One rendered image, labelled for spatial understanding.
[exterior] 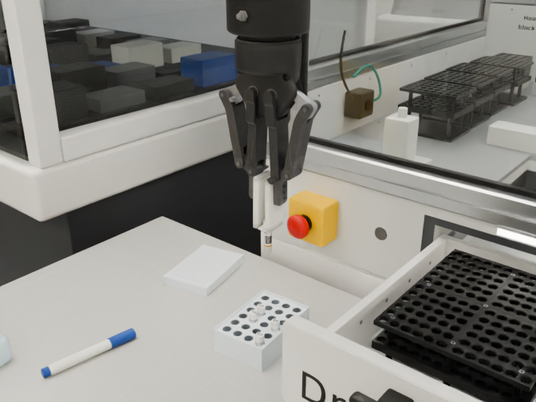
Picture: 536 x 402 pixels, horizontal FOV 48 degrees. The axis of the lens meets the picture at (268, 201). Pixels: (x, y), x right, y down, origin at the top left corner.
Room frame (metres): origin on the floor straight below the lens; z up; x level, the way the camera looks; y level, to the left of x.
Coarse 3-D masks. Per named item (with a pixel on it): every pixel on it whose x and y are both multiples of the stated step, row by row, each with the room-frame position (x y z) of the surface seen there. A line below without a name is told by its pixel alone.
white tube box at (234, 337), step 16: (256, 304) 0.77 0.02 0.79; (272, 304) 0.76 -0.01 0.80; (288, 304) 0.76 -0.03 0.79; (224, 320) 0.72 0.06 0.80; (240, 320) 0.72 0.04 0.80; (224, 336) 0.69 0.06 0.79; (240, 336) 0.69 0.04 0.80; (272, 336) 0.69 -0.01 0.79; (224, 352) 0.69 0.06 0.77; (240, 352) 0.67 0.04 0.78; (256, 352) 0.66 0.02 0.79; (272, 352) 0.67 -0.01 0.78; (256, 368) 0.66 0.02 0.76
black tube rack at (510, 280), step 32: (448, 256) 0.73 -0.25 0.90; (448, 288) 0.65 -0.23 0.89; (480, 288) 0.64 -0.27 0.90; (512, 288) 0.67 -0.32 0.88; (416, 320) 0.58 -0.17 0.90; (448, 320) 0.57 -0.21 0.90; (480, 320) 0.58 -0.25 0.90; (512, 320) 0.58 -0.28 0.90; (384, 352) 0.56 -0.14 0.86; (416, 352) 0.56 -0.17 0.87; (480, 352) 0.52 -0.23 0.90; (512, 352) 0.52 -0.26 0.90; (448, 384) 0.53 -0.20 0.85; (480, 384) 0.51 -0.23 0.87
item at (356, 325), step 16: (448, 240) 0.79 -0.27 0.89; (416, 256) 0.73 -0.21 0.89; (432, 256) 0.75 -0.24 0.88; (480, 256) 0.75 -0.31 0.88; (496, 256) 0.74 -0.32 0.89; (512, 256) 0.73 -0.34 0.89; (400, 272) 0.69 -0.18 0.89; (416, 272) 0.72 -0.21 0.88; (528, 272) 0.71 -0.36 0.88; (384, 288) 0.65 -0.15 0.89; (400, 288) 0.68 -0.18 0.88; (416, 288) 0.72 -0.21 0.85; (368, 304) 0.62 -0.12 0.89; (384, 304) 0.65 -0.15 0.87; (352, 320) 0.59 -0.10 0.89; (368, 320) 0.62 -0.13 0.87; (352, 336) 0.59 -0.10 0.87; (368, 336) 0.62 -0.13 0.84; (416, 368) 0.57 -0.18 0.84; (480, 400) 0.51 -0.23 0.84
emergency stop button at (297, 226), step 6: (294, 216) 0.86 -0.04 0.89; (300, 216) 0.86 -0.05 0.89; (288, 222) 0.87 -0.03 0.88; (294, 222) 0.86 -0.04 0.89; (300, 222) 0.85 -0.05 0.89; (306, 222) 0.86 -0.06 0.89; (288, 228) 0.87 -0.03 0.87; (294, 228) 0.86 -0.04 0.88; (300, 228) 0.85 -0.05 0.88; (306, 228) 0.85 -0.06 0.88; (294, 234) 0.86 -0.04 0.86; (300, 234) 0.85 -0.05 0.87; (306, 234) 0.85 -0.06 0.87
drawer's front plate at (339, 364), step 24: (288, 336) 0.53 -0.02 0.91; (312, 336) 0.51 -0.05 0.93; (336, 336) 0.51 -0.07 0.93; (288, 360) 0.53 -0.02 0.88; (312, 360) 0.51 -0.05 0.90; (336, 360) 0.49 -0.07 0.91; (360, 360) 0.47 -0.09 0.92; (384, 360) 0.47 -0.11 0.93; (288, 384) 0.53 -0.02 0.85; (312, 384) 0.51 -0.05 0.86; (336, 384) 0.49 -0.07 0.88; (360, 384) 0.47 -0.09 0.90; (384, 384) 0.46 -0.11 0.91; (408, 384) 0.44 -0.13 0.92; (432, 384) 0.43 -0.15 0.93
